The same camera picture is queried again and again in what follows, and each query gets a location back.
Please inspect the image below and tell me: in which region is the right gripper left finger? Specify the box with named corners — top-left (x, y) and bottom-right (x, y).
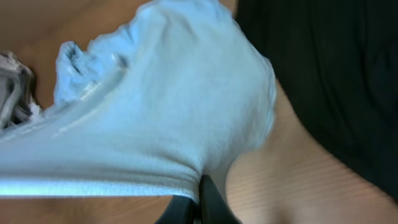
top-left (155, 195), bottom-right (195, 224)

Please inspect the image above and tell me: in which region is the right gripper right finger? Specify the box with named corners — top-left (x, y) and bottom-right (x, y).
top-left (199, 175), bottom-right (240, 224)

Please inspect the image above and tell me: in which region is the light blue t-shirt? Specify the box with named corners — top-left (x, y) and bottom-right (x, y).
top-left (1, 1), bottom-right (276, 201)

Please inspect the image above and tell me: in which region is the black t-shirt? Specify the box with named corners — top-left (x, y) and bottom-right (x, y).
top-left (236, 0), bottom-right (397, 198)

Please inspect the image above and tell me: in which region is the folded grey garment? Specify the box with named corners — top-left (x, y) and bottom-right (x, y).
top-left (1, 52), bottom-right (42, 129)

